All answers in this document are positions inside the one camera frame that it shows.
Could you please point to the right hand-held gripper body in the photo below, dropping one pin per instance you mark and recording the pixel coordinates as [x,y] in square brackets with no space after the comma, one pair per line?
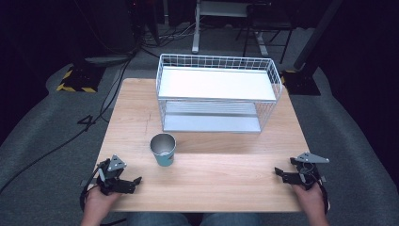
[309,171]

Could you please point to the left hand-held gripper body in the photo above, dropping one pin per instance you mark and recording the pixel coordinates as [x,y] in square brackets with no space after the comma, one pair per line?
[110,175]

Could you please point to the teal cup with metal inside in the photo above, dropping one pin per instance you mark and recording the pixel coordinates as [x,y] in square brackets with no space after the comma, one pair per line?
[163,157]

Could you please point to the person's right hand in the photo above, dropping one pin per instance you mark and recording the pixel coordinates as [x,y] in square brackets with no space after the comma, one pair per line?
[310,199]

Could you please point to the person's left hand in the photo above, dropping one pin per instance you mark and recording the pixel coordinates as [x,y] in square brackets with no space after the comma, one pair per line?
[99,202]

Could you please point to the person's legs in jeans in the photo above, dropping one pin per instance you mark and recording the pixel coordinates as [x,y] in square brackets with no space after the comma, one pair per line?
[191,219]

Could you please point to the stand base with hazard stripes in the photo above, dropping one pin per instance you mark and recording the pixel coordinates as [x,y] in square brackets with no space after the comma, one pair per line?
[300,83]
[80,78]

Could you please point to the slanted black pole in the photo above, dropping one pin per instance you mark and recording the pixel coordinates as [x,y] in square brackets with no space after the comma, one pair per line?
[316,34]

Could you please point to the black chair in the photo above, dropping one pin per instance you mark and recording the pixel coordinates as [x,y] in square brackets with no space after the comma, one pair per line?
[269,25]

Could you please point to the white desk frame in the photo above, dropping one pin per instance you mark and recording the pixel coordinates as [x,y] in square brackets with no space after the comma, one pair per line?
[197,28]

